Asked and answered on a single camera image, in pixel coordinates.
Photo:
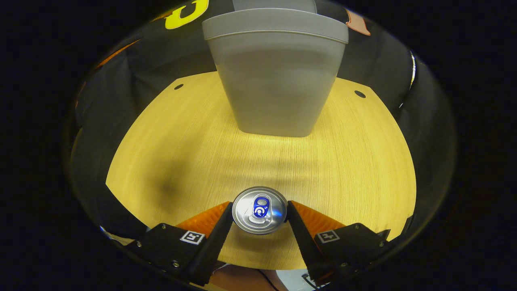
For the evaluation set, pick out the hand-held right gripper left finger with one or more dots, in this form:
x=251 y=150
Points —
x=212 y=246

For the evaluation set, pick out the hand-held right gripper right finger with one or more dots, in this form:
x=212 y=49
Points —
x=307 y=246

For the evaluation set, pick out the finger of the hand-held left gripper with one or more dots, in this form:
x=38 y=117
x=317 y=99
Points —
x=117 y=53

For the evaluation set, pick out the silver blue pop can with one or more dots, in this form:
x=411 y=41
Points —
x=246 y=214

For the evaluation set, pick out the light grey desktop garbage bin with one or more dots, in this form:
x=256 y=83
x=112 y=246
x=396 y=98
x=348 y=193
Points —
x=278 y=81

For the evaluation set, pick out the wooden desktop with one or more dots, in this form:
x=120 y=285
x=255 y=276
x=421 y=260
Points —
x=181 y=161

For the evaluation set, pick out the black backdrop cloth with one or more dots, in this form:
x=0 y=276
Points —
x=383 y=60

